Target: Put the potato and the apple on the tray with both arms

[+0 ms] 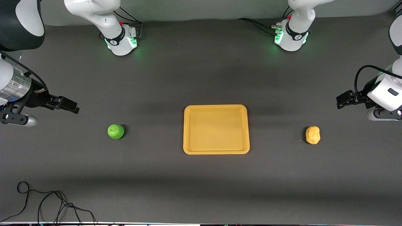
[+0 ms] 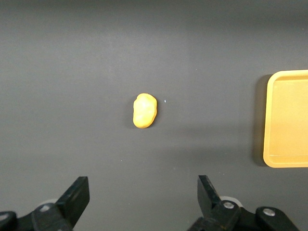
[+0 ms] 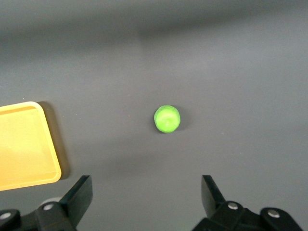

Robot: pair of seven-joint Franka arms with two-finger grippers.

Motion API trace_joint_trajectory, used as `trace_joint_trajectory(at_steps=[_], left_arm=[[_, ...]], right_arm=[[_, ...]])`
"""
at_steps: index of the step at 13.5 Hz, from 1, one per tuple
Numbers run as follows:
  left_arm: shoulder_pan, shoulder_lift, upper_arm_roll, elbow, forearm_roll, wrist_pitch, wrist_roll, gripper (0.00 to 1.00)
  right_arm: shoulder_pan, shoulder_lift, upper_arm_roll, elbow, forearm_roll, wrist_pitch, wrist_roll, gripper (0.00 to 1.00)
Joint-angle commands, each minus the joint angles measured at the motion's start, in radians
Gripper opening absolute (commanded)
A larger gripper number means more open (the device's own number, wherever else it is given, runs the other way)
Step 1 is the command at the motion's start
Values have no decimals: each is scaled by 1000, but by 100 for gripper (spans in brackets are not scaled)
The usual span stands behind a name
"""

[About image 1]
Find yellow potato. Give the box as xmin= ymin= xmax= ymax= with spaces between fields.
xmin=305 ymin=126 xmax=321 ymax=145

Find green apple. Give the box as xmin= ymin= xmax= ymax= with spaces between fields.
xmin=107 ymin=124 xmax=125 ymax=140

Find yellow plastic tray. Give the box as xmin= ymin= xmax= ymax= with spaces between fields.
xmin=183 ymin=105 xmax=250 ymax=155

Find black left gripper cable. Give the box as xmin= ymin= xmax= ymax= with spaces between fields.
xmin=354 ymin=65 xmax=402 ymax=95

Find loose black cable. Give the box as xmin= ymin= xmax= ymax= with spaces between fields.
xmin=0 ymin=181 xmax=97 ymax=226

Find black right arm base cables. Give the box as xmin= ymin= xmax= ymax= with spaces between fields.
xmin=99 ymin=6 xmax=144 ymax=41

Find black arm base cables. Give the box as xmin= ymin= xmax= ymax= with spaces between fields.
xmin=99 ymin=6 xmax=144 ymax=41
xmin=237 ymin=6 xmax=294 ymax=35

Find black left arm base cables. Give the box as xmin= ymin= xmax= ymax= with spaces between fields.
xmin=237 ymin=6 xmax=294 ymax=35

